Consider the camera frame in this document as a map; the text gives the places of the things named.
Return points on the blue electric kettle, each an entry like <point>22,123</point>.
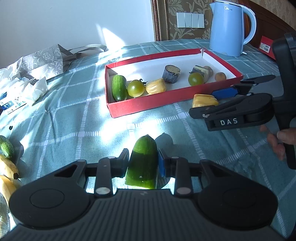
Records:
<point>227,29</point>

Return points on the red shallow box tray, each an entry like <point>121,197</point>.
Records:
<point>151,67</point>

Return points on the teal plaid bedspread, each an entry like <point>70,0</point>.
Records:
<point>72,121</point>

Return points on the brown kiwi fruit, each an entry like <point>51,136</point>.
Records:
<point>220,76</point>
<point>210,70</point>

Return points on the yellow banana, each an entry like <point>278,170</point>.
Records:
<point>8,168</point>
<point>9,186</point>

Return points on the green tomato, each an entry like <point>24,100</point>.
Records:
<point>195,78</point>
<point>136,88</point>

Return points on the silver patterned gift bag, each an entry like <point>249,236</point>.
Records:
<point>52,61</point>

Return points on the ornate wooden wall frame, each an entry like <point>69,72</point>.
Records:
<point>164,15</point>

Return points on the dark wooden headboard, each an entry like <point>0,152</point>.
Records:
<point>268,24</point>

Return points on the white wall switch panel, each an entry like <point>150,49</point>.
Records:
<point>190,20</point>

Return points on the whole small cucumber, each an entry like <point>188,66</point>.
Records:
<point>6,147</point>

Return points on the person right hand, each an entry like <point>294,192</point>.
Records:
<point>286,136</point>

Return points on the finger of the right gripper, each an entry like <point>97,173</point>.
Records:
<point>206,111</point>
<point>241,88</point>

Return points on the white crumpled plastic bag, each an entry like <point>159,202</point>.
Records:
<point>19,89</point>

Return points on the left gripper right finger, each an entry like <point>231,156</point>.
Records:
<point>224,197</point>

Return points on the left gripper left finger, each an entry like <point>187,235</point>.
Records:
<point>65,195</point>

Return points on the red flat box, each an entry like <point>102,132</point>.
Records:
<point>265,47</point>

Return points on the yellow jackfruit pod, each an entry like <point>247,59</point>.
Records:
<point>200,100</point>

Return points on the large cut cucumber piece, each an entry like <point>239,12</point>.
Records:
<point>143,164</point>

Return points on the small cucumber piece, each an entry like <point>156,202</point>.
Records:
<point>119,90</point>

